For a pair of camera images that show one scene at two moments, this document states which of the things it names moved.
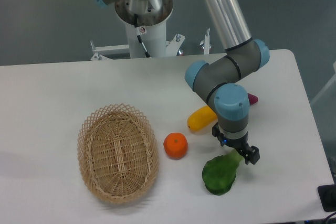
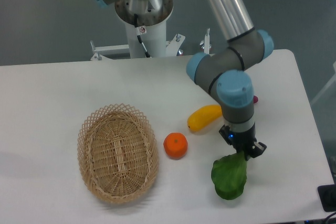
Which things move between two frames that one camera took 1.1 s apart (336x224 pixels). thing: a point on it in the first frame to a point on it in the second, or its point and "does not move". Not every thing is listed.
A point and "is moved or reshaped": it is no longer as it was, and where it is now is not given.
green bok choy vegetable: x=219 y=173 is moved or reshaped
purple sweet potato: x=252 y=99 does not move
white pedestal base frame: x=102 y=52 does not move
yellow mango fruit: x=201 y=119 does not move
